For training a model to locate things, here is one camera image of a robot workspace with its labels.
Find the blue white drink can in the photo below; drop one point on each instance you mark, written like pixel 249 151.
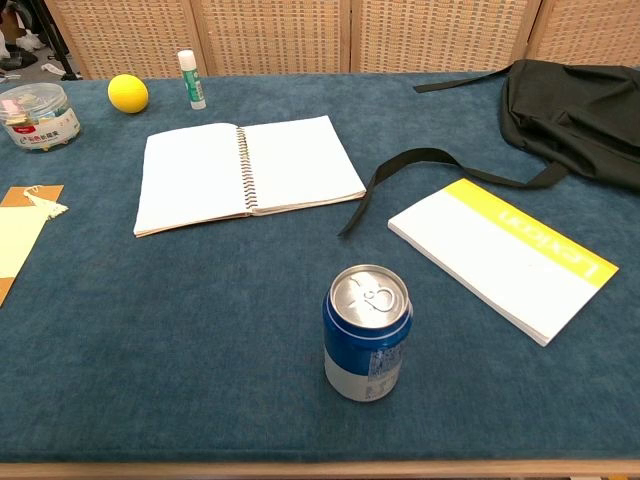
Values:
pixel 365 340

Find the yellow foam ball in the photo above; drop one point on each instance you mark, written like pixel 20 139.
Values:
pixel 128 93

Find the green white glue stick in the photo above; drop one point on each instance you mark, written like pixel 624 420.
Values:
pixel 194 85

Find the black backpack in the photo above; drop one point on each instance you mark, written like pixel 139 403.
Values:
pixel 575 110

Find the open white spiral notebook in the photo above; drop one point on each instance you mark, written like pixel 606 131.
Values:
pixel 295 160

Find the white yellow notepad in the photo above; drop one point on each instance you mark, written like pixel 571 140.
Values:
pixel 490 255

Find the clear tub of binder clips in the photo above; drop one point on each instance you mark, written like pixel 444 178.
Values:
pixel 37 117

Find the wicker folding screen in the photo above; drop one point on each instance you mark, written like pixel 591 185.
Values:
pixel 280 35

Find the brown card with bookmark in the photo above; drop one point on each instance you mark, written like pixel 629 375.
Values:
pixel 20 235

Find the black tripod stand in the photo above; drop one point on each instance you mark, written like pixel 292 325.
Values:
pixel 57 45

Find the blue table cloth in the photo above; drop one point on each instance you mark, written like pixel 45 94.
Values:
pixel 150 325

